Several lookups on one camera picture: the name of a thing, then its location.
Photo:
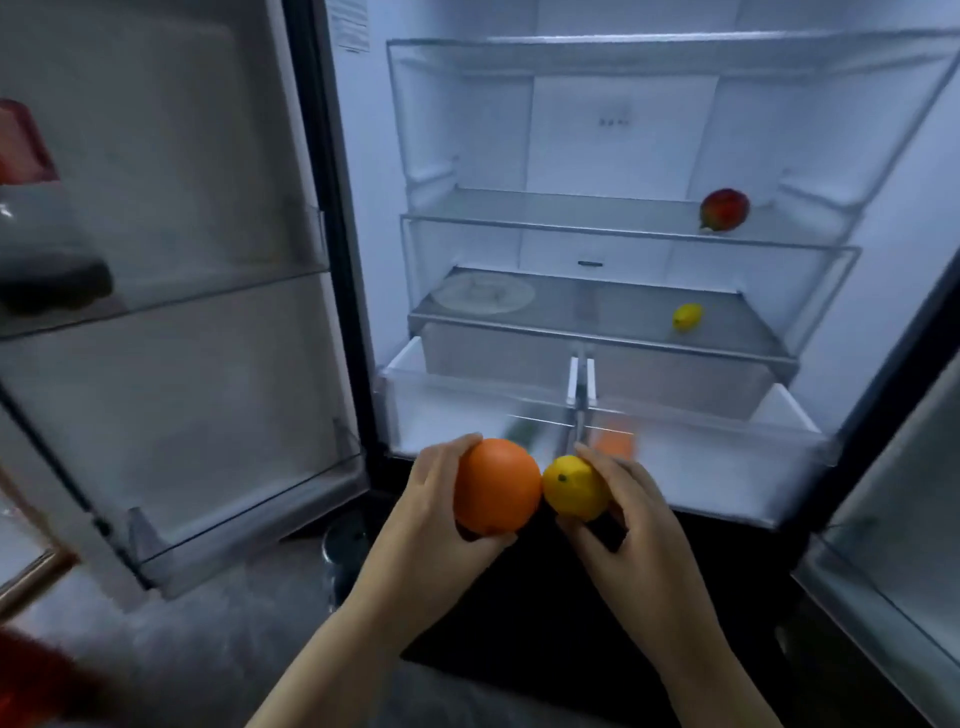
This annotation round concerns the person's left hand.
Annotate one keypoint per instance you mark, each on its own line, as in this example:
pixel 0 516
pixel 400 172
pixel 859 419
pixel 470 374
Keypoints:
pixel 412 555

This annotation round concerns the person's right hand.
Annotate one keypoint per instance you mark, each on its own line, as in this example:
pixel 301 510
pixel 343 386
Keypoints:
pixel 652 570

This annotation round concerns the orange fruit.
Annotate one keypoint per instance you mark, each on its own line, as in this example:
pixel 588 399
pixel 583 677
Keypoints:
pixel 499 487
pixel 615 444

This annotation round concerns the yellow lemon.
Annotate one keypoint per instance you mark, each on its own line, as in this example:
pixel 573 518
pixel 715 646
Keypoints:
pixel 574 487
pixel 687 317

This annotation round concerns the crisper drawer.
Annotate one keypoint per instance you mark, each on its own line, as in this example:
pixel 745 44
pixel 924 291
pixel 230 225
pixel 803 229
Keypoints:
pixel 450 412
pixel 735 472

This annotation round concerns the small red fruit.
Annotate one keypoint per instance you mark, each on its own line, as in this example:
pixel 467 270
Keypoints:
pixel 725 210

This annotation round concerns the glass refrigerator shelf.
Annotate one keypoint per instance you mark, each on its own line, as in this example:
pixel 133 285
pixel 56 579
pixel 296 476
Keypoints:
pixel 637 52
pixel 600 311
pixel 562 214

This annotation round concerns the black refrigerator body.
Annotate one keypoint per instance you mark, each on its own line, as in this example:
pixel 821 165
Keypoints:
pixel 367 187

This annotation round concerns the dark blue trash bin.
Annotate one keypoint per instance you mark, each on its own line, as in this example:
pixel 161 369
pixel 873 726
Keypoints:
pixel 345 559

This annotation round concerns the clear door bin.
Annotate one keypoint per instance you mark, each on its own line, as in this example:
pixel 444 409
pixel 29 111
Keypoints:
pixel 262 517
pixel 877 622
pixel 225 285

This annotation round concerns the clear round plate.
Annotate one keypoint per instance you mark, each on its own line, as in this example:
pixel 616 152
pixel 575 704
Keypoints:
pixel 484 292

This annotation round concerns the white printed sticker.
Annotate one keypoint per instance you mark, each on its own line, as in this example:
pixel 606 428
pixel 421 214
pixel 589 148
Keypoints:
pixel 349 26

